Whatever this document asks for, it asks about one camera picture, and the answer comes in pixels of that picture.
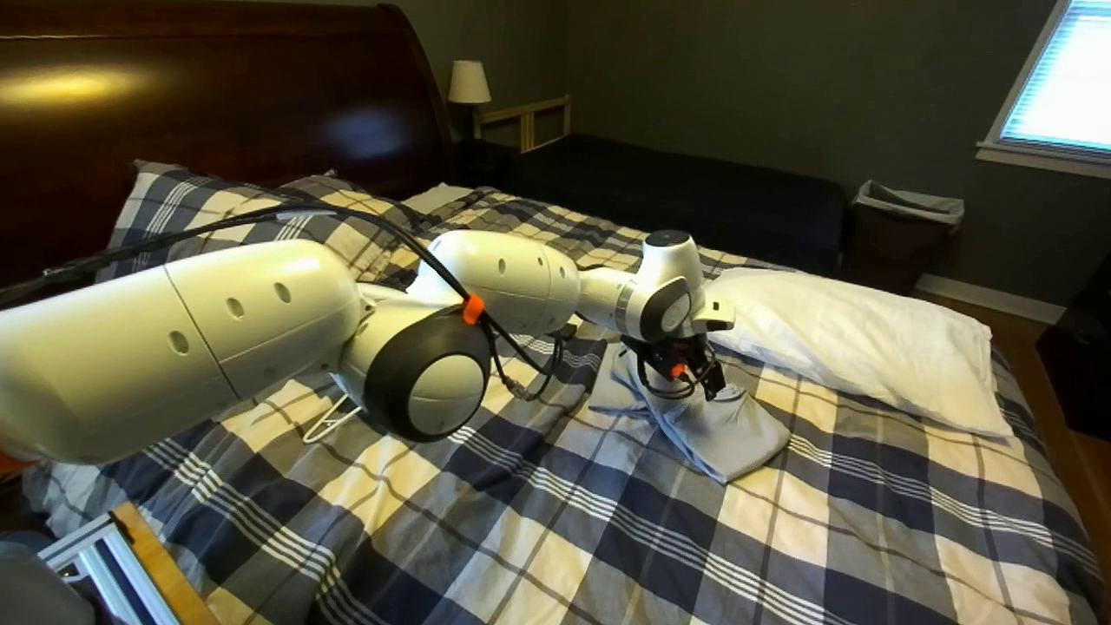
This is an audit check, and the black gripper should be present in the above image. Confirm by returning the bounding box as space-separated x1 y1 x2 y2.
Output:
627 325 729 404

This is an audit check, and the grey t-shirt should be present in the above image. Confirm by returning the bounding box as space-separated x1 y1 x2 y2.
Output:
601 344 800 485

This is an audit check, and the white pillow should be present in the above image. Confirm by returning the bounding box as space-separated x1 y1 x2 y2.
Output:
705 268 1020 446

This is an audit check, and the dark low bench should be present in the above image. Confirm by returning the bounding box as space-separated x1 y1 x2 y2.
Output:
461 133 853 273

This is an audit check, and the blue yellow plaid comforter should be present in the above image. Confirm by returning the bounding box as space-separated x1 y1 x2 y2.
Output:
21 169 1109 625

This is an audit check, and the dark laundry bin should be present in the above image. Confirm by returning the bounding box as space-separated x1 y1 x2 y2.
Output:
844 177 969 292

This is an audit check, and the cream wooden shelf unit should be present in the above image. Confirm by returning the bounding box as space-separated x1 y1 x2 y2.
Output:
475 93 576 156

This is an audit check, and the small table lamp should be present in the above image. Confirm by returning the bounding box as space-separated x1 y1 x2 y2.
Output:
445 57 498 143

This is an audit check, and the dark wooden dresser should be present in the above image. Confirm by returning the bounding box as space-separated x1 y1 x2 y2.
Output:
1035 257 1111 446

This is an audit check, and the bright window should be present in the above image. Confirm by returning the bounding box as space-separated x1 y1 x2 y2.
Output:
977 0 1111 184

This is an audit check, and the plaid pillow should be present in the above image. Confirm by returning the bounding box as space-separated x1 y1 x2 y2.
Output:
107 160 421 289

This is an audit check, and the brown wooden bar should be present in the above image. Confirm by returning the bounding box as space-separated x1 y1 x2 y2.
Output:
107 499 222 625

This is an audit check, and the dark wooden headboard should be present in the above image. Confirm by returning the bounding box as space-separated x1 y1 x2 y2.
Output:
0 0 456 289

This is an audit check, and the grey rounded object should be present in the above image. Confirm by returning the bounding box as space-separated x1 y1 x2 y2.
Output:
0 535 96 625

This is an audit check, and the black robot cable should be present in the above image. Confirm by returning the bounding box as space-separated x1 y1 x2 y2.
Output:
33 203 654 404

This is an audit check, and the light blue slatted frame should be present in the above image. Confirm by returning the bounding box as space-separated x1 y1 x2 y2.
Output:
39 514 153 625

